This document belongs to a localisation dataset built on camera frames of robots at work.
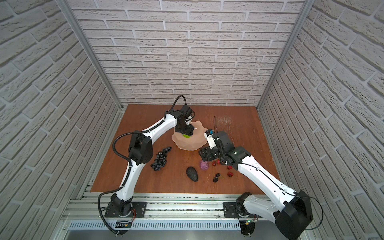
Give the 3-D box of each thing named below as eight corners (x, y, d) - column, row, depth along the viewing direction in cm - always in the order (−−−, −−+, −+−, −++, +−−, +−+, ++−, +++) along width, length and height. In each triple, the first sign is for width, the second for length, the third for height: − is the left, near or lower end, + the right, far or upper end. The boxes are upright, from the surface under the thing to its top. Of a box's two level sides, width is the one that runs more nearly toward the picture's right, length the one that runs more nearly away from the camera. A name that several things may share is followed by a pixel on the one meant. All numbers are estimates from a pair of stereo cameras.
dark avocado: (184, 174, 87) (184, 171, 83) (190, 167, 90) (190, 164, 86) (194, 183, 84) (194, 180, 80) (200, 176, 87) (200, 173, 83)
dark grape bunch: (152, 169, 88) (149, 166, 84) (165, 147, 98) (164, 143, 93) (160, 173, 87) (158, 169, 82) (173, 150, 97) (172, 146, 92)
